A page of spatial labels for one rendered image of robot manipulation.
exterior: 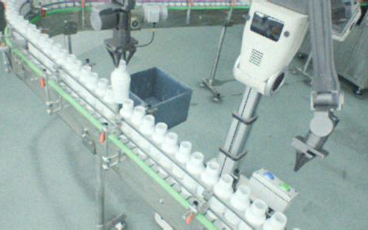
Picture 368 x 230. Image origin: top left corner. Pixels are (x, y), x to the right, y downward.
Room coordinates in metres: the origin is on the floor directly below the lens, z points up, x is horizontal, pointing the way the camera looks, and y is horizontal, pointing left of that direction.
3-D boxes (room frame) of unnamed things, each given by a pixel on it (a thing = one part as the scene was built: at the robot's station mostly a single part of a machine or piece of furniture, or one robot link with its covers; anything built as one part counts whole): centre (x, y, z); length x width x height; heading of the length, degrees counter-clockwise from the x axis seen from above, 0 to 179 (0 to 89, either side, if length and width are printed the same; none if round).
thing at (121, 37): (0.98, 0.26, 1.40); 0.10 x 0.07 x 0.07; 142
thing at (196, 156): (0.72, -0.06, 1.08); 0.06 x 0.06 x 0.17
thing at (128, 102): (0.94, 0.22, 1.08); 0.06 x 0.06 x 0.17
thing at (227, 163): (1.36, -0.31, 0.49); 0.13 x 0.13 x 0.40; 52
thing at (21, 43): (1.39, 0.92, 0.96); 0.23 x 0.10 x 0.27; 142
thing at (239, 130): (1.36, -0.31, 0.74); 0.11 x 0.11 x 0.40; 52
